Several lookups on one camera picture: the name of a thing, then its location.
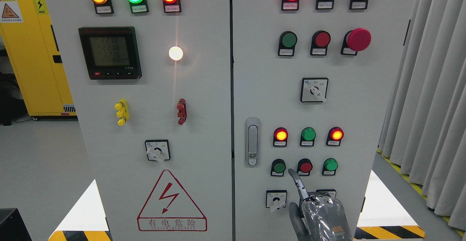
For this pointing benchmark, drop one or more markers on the black box bottom left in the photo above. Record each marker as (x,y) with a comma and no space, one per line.
(12,226)

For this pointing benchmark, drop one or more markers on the left door rotary selector switch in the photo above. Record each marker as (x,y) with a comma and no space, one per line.
(158,150)

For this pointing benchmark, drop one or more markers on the black key selector switch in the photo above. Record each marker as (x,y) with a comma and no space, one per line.
(330,192)

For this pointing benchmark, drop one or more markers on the upper right rotary selector switch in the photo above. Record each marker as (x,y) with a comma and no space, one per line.
(313,90)

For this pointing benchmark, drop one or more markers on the white indicator light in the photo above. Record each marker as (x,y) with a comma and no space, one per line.
(176,53)

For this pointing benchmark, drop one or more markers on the lower red push button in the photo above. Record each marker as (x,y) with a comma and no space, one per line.
(304,167)

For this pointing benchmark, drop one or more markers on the red electric hazard warning sticker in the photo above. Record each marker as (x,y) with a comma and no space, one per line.
(170,208)

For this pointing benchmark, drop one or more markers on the green start push button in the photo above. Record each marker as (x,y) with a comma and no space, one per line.
(278,168)

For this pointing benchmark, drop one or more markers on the grey pleated curtain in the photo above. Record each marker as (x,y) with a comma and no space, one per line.
(424,129)

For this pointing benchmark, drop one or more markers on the grey cabinet door handle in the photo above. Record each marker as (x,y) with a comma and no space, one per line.
(252,129)

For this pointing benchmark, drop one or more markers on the green push button upper row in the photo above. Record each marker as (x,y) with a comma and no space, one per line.
(287,44)

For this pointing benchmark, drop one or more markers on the black digital power meter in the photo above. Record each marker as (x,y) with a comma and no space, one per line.
(111,53)

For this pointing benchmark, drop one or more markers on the red push button upper row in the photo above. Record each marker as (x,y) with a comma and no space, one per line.
(319,43)

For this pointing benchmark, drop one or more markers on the grey electrical control cabinet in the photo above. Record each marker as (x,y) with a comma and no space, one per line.
(230,72)

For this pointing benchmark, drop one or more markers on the red terminal block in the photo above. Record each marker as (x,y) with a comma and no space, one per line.
(182,111)

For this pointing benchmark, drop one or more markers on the lower left rotary selector switch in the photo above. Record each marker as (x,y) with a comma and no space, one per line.
(276,200)

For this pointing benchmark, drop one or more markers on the red mushroom emergency stop button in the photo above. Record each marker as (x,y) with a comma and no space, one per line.
(355,40)

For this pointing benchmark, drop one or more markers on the yellow terminal block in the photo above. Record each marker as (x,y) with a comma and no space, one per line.
(122,112)

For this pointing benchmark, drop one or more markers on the yellow safety storage cabinet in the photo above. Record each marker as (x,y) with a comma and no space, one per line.
(28,35)

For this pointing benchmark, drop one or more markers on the lower left red indicator light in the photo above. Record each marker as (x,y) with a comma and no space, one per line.
(280,136)

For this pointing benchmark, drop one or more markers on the lower right red indicator light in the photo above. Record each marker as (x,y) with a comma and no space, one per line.
(334,137)

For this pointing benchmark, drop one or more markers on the lower green indicator light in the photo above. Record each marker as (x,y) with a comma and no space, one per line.
(308,137)

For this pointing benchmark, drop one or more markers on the lower right green push button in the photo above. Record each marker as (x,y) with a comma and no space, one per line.
(330,167)

